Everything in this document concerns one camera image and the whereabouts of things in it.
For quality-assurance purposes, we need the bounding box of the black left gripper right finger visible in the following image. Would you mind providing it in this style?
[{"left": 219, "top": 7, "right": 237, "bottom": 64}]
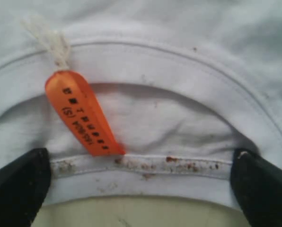
[{"left": 230, "top": 148, "right": 282, "bottom": 227}]

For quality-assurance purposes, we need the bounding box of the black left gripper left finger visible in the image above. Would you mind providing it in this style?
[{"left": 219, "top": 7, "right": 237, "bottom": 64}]
[{"left": 0, "top": 148, "right": 52, "bottom": 227}]

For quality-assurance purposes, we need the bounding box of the white t-shirt red patch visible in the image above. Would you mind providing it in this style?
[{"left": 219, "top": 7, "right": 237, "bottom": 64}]
[{"left": 0, "top": 0, "right": 282, "bottom": 208}]

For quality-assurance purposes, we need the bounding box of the orange neck label tag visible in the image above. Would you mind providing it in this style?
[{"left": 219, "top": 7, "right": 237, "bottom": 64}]
[{"left": 22, "top": 17, "right": 125, "bottom": 156}]

